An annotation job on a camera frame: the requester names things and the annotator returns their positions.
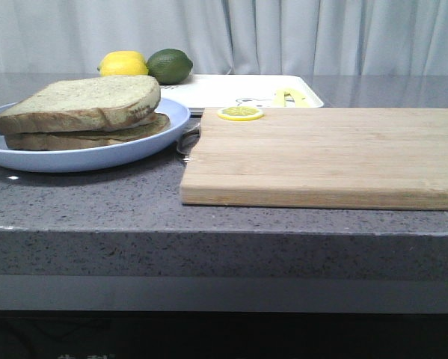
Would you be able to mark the bread slice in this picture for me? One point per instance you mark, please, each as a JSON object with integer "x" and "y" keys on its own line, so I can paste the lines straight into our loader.
{"x": 41, "y": 141}
{"x": 106, "y": 103}

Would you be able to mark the light blue plate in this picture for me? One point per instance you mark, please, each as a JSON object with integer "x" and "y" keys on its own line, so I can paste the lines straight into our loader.
{"x": 66, "y": 161}

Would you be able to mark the white rectangular tray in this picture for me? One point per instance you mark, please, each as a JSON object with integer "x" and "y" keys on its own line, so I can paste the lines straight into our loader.
{"x": 199, "y": 91}

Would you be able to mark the lemon slice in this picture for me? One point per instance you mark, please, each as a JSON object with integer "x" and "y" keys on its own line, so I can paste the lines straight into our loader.
{"x": 240, "y": 113}

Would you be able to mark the yellow fry pieces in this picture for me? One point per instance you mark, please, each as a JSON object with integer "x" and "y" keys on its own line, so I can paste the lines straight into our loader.
{"x": 283, "y": 94}

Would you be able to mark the green lime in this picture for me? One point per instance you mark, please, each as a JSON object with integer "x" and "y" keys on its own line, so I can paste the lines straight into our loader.
{"x": 169, "y": 66}

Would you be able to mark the white curtain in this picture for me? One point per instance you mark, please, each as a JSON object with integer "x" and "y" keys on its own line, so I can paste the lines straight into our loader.
{"x": 224, "y": 37}

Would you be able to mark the yellow lemon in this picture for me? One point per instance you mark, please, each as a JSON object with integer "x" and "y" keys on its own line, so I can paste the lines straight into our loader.
{"x": 125, "y": 62}

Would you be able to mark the wooden cutting board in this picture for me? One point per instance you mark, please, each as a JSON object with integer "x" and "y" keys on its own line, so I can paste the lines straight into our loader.
{"x": 342, "y": 158}

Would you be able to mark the metal cutting board handle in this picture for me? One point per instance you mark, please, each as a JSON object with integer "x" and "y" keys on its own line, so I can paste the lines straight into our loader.
{"x": 187, "y": 141}

